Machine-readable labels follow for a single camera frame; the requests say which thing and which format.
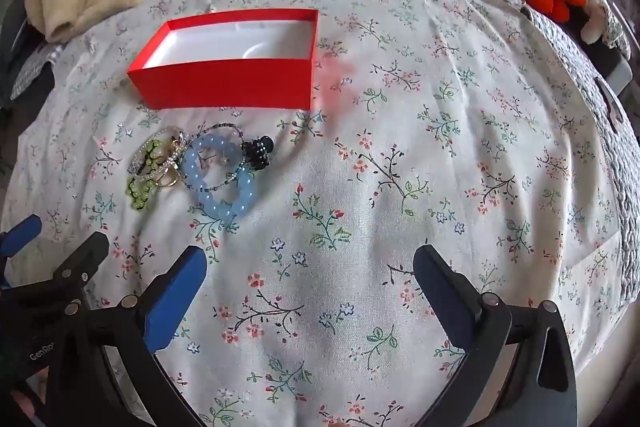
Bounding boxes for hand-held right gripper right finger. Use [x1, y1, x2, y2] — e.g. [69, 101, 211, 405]
[414, 246, 578, 427]

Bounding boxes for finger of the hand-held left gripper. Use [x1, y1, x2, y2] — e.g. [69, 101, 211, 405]
[0, 214, 43, 258]
[30, 233, 110, 303]

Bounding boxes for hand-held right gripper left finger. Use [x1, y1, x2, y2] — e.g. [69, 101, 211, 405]
[50, 246, 208, 427]

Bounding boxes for green bead bracelet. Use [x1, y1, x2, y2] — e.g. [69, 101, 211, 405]
[125, 138, 173, 210]

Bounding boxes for gold ring with pink stone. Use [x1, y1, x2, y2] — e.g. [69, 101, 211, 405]
[150, 167, 186, 188]

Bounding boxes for blue bead bracelet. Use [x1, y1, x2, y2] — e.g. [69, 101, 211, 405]
[181, 134, 258, 219]

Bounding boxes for ornate gold ring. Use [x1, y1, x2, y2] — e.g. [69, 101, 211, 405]
[167, 132, 190, 158]

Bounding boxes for black hair claw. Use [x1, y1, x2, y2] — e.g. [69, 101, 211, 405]
[242, 136, 276, 170]

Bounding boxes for dark seed bead bracelet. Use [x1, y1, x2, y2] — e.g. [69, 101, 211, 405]
[197, 123, 251, 194]

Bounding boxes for red cardboard box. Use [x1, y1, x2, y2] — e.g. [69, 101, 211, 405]
[126, 8, 320, 111]

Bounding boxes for person's left hand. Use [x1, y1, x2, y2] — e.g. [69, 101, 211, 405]
[10, 387, 48, 427]

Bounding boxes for floral bedsheet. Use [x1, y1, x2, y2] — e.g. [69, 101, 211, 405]
[0, 0, 626, 427]

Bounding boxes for grey checkered cloth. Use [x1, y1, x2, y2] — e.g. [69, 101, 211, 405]
[10, 42, 66, 100]

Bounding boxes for white plush toy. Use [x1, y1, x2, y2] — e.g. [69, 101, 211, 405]
[580, 0, 608, 45]

